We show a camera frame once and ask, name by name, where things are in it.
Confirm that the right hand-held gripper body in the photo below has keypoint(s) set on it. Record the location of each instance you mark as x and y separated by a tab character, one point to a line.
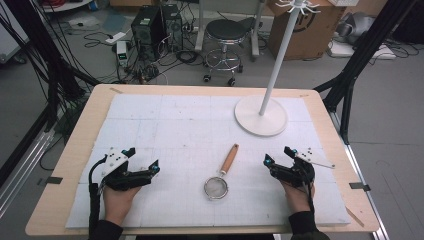
296	175

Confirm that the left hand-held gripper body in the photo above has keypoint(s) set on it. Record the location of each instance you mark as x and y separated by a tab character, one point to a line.
115	166

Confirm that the white hook stand rack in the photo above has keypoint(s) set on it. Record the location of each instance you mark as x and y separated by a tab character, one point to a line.
260	116

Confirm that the person's right hand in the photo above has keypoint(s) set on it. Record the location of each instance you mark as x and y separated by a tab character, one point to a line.
298	198

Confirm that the person's left hand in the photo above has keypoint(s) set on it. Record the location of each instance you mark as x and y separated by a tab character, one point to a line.
116	203

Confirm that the wooden table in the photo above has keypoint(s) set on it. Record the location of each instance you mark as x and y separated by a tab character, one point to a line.
80	140

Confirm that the white grid mat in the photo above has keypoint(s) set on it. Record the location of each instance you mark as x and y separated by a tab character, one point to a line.
186	133

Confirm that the black tape strip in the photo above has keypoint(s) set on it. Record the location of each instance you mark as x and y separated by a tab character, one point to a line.
53	180
359	186

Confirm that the white power supply unit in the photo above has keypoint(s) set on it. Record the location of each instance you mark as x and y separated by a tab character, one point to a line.
122	51

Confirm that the black metal stand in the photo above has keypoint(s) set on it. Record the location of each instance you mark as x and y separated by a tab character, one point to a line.
360	60
53	66

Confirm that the white power strip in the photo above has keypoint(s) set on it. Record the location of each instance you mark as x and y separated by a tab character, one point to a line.
115	37

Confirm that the cardboard box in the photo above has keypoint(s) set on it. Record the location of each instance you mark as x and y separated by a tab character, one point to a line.
306	36

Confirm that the large black computer tower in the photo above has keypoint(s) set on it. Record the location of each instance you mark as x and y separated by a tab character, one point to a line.
146	30

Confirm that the slim black computer tower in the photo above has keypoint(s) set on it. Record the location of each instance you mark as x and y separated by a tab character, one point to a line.
172	25

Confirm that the black round stool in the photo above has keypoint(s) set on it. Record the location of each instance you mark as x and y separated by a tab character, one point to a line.
226	30

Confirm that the aluminium rail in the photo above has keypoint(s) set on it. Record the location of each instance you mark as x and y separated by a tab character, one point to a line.
23	173
363	180

